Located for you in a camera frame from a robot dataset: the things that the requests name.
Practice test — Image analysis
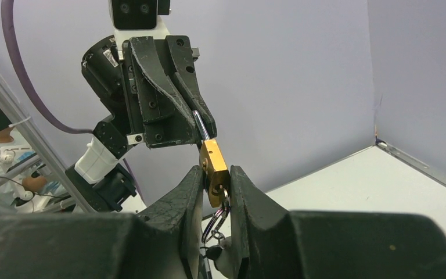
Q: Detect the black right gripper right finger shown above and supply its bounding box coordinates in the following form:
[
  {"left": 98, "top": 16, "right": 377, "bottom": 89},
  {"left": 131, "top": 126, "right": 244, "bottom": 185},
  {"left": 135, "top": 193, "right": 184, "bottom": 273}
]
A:
[{"left": 230, "top": 166, "right": 446, "bottom": 278}]

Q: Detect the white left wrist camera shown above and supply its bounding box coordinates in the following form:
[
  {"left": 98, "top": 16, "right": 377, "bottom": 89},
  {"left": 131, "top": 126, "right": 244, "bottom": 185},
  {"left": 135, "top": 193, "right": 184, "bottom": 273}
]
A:
[{"left": 109, "top": 0, "right": 171, "bottom": 51}]

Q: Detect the silver key with rings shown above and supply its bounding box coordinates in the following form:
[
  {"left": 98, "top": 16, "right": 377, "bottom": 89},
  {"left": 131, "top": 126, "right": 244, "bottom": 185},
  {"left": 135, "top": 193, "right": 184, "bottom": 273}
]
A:
[{"left": 202, "top": 189, "right": 231, "bottom": 245}]

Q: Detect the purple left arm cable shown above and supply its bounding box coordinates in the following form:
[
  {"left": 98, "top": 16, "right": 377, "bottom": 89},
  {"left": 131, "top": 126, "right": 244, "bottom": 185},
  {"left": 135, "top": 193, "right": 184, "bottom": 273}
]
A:
[{"left": 0, "top": 0, "right": 95, "bottom": 135}]

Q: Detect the brass long-shackle padlock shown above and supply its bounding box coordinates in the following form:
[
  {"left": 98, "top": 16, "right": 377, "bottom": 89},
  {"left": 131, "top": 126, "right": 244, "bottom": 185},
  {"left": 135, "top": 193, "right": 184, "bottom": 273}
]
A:
[{"left": 192, "top": 110, "right": 231, "bottom": 208}]

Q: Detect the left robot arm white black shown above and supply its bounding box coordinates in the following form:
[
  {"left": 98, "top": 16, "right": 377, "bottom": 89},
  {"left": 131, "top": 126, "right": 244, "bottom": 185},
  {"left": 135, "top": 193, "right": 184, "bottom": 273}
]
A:
[{"left": 66, "top": 35, "right": 217, "bottom": 212}]

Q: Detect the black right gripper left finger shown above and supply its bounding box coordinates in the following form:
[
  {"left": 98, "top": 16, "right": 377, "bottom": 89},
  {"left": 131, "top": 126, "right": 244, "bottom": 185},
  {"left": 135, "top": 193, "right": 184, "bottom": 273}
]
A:
[{"left": 0, "top": 166, "right": 204, "bottom": 278}]

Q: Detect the aluminium frame rail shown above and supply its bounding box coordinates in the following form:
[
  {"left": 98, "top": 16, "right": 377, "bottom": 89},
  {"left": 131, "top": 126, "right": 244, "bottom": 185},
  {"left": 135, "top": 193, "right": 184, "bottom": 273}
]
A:
[{"left": 0, "top": 75, "right": 97, "bottom": 213}]

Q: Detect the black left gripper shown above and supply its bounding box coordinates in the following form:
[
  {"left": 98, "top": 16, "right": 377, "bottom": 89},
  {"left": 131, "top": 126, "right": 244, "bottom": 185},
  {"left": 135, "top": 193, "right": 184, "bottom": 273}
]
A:
[{"left": 121, "top": 35, "right": 218, "bottom": 149}]

